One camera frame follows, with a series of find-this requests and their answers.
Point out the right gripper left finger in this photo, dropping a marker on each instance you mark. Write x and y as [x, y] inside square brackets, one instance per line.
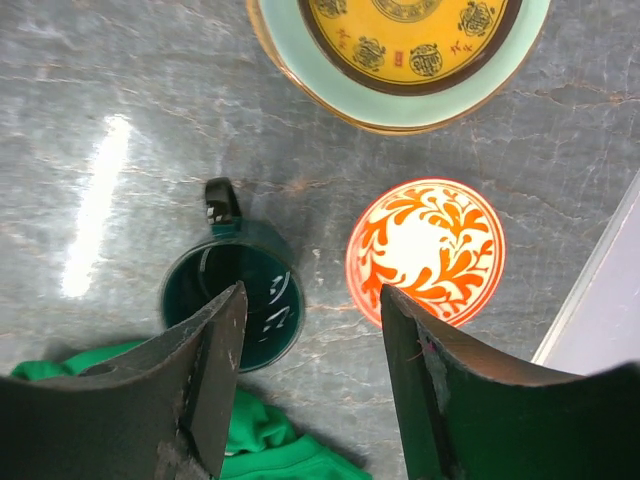
[159, 411]

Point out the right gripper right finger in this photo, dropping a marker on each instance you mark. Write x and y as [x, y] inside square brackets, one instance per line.
[466, 410]

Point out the white red patterned bowl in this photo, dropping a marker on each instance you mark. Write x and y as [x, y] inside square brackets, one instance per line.
[437, 240]

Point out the dark green glass cup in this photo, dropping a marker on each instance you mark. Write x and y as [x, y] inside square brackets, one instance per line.
[239, 249]

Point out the beige bird plate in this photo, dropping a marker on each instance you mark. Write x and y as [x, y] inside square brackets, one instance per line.
[350, 115]

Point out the yellow patterned plate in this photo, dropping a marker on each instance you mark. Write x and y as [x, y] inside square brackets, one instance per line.
[409, 48]

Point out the mint green flower plate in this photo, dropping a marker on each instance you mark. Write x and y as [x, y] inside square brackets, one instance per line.
[400, 105]

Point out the green cloth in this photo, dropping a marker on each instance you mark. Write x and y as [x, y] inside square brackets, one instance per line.
[262, 442]

